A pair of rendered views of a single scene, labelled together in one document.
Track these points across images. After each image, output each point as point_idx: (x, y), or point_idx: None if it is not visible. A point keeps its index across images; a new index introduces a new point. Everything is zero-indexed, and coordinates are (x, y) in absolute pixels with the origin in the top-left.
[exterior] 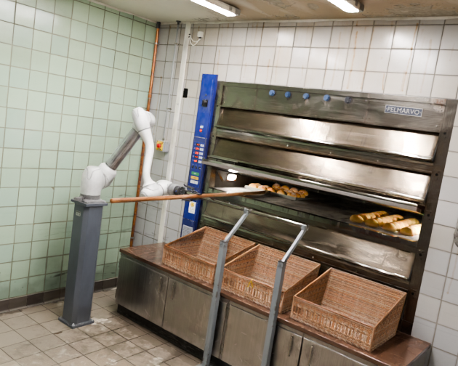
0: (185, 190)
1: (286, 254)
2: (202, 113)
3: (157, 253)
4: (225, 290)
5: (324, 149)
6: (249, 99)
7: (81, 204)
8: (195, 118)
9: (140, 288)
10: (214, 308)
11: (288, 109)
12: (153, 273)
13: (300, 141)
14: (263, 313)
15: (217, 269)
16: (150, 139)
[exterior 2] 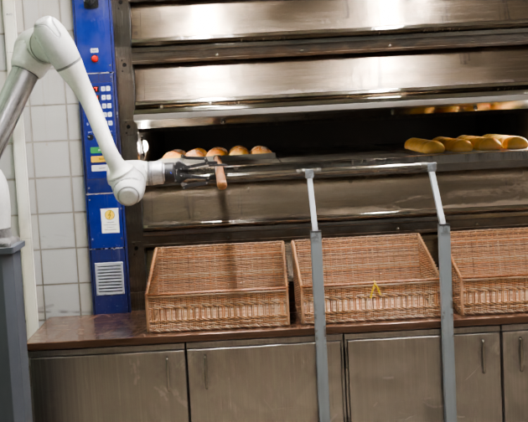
0: (190, 166)
1: (440, 213)
2: (89, 23)
3: (95, 328)
4: None
5: (376, 41)
6: None
7: None
8: None
9: (111, 403)
10: (325, 357)
11: None
12: (140, 358)
13: (330, 36)
14: (421, 326)
15: (315, 285)
16: (88, 81)
